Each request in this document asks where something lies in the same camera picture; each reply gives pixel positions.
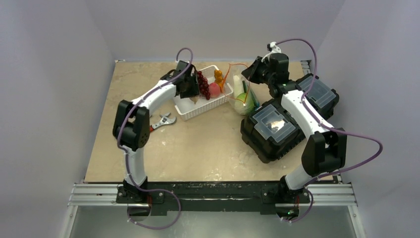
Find dark red grapes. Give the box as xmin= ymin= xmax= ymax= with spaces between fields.
xmin=197 ymin=71 xmax=210 ymax=100

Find clear orange zip bag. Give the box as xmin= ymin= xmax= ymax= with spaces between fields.
xmin=222 ymin=63 xmax=261 ymax=116

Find green cucumber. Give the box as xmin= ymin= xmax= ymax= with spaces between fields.
xmin=242 ymin=80 xmax=260 ymax=111

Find white radish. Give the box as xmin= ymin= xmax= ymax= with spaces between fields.
xmin=233 ymin=75 xmax=244 ymax=98

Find green cabbage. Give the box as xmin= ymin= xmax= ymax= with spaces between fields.
xmin=233 ymin=93 xmax=253 ymax=115

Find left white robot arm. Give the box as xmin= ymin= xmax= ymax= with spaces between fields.
xmin=112 ymin=60 xmax=199 ymax=203

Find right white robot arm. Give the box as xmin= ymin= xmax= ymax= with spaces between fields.
xmin=240 ymin=53 xmax=347 ymax=202

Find white plastic basket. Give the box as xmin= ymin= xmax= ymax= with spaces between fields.
xmin=173 ymin=83 xmax=233 ymax=121

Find pink peach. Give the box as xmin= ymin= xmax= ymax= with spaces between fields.
xmin=208 ymin=82 xmax=221 ymax=98

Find black plastic toolbox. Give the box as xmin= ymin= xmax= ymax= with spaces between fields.
xmin=240 ymin=76 xmax=339 ymax=164

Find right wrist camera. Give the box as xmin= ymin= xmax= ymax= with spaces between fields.
xmin=263 ymin=42 xmax=282 ymax=59

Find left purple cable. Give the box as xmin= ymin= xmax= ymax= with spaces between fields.
xmin=116 ymin=48 xmax=194 ymax=231

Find adjustable wrench red handle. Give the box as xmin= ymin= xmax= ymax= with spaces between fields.
xmin=150 ymin=113 xmax=177 ymax=132

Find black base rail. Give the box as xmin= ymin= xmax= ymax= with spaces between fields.
xmin=68 ymin=181 xmax=356 ymax=218

